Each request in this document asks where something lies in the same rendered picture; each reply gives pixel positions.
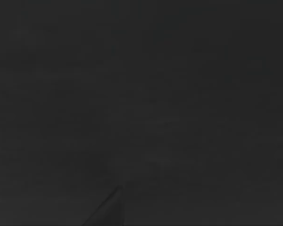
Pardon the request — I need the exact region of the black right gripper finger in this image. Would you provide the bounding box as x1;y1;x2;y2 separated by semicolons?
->
82;185;125;226

